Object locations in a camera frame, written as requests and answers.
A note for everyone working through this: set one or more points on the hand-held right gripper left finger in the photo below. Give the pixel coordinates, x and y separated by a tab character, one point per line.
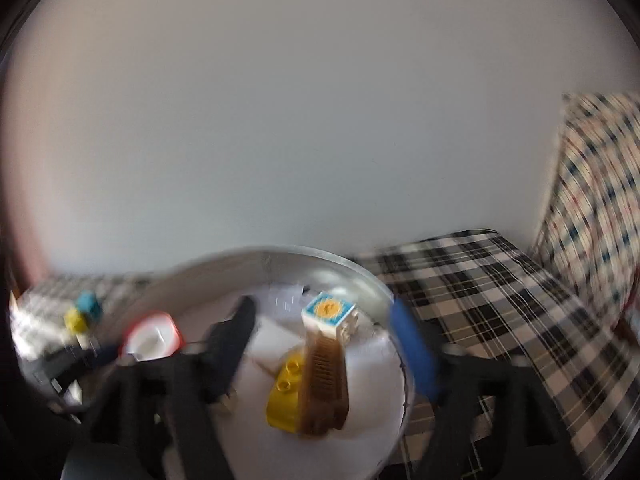
232	345

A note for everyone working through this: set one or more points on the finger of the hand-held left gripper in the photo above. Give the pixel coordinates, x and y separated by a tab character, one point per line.
102	352

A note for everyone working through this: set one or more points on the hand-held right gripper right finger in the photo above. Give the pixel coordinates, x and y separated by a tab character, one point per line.
414	352

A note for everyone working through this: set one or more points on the round metal tin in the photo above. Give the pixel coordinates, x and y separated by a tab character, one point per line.
210	275

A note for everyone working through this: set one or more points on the white picture toy block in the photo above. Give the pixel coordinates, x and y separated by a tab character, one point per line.
330	316

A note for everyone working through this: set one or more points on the brown comb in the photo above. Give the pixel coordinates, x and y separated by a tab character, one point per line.
325	385

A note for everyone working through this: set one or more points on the small yellow toy block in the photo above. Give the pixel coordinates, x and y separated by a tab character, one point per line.
75	320

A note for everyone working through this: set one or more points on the teal toy block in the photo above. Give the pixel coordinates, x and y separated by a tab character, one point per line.
89	304

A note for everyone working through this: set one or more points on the white paper tin lining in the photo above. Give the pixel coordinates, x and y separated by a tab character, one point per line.
370	410

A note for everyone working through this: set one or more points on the yellow face toy block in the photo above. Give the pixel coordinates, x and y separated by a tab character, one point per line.
285	400

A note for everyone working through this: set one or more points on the plaid blanket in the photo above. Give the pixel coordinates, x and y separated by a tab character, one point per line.
490	300

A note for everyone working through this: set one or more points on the plaid pillow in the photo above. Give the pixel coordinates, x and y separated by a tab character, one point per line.
590	200

